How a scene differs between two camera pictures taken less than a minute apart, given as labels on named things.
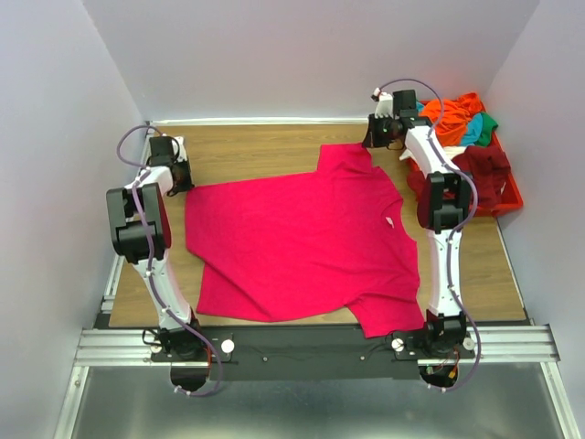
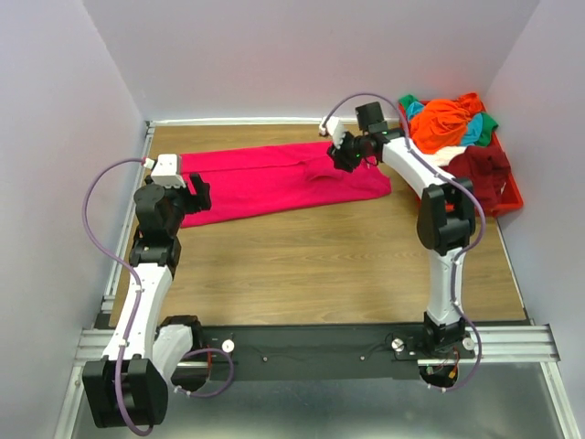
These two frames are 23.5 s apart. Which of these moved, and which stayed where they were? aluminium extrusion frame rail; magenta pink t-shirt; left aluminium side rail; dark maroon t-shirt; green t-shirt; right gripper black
Moved: magenta pink t-shirt; right gripper black
Stayed: left aluminium side rail; green t-shirt; dark maroon t-shirt; aluminium extrusion frame rail
